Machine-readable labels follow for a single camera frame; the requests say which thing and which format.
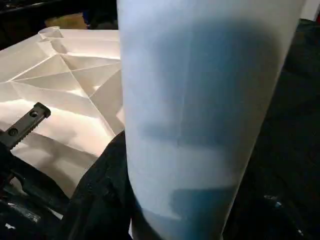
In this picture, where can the black work mat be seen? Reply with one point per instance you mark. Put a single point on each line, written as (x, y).
(300, 87)

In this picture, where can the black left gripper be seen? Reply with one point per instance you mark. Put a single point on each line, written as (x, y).
(22, 190)

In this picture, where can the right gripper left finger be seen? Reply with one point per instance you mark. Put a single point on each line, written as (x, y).
(100, 190)

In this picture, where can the white plastic table leg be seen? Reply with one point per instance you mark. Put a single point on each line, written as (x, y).
(200, 100)

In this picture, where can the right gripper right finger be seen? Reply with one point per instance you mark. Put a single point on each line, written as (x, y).
(275, 200)

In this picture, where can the white plastic table top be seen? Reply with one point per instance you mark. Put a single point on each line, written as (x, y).
(62, 87)

